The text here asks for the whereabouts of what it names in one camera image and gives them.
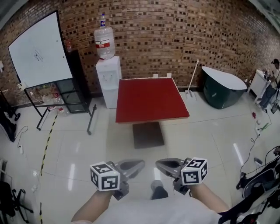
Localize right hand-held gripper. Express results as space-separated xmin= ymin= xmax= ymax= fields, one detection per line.
xmin=155 ymin=157 xmax=208 ymax=196

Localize white water dispenser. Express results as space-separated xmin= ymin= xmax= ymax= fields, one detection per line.
xmin=95 ymin=56 xmax=122 ymax=109

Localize light wooden table black base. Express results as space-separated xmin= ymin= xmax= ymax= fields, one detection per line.
xmin=115 ymin=77 xmax=190 ymax=149

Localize person's dark shoe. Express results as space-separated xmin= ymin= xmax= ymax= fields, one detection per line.
xmin=150 ymin=179 xmax=169 ymax=200

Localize white pole floor stand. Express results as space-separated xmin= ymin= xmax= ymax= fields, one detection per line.
xmin=185 ymin=59 xmax=200 ymax=101

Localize large clear water jug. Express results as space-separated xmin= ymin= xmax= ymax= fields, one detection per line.
xmin=94 ymin=26 xmax=116 ymax=61

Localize dark green white-rimmed bathtub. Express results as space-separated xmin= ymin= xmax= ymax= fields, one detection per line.
xmin=201 ymin=66 xmax=248 ymax=109

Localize white vanity cabinet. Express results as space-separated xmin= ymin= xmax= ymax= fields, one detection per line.
xmin=248 ymin=69 xmax=271 ymax=103

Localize red cloth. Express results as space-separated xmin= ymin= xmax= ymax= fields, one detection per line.
xmin=115 ymin=77 xmax=190 ymax=123

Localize black swivel chair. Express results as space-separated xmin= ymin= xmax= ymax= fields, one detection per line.
xmin=0 ymin=180 xmax=35 ymax=223

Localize person's grey shirt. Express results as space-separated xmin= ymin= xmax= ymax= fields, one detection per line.
xmin=72 ymin=196 xmax=221 ymax=224

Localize whiteboard on black wheeled stand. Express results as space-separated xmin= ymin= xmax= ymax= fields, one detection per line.
xmin=8 ymin=10 xmax=97 ymax=135

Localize person's left forearm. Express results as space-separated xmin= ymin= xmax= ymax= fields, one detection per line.
xmin=71 ymin=189 xmax=114 ymax=223

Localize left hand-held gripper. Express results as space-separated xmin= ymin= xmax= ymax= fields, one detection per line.
xmin=90 ymin=159 xmax=146 ymax=201

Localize person's right forearm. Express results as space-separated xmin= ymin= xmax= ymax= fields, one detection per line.
xmin=189 ymin=182 xmax=229 ymax=213

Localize pile of empty plastic bottles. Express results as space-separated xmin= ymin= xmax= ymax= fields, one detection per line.
xmin=41 ymin=96 xmax=70 ymax=116

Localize black white wheeled machine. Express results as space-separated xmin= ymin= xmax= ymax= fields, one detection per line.
xmin=236 ymin=146 xmax=280 ymax=210

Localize black glass cabinet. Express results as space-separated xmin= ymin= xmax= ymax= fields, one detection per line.
xmin=52 ymin=49 xmax=92 ymax=114

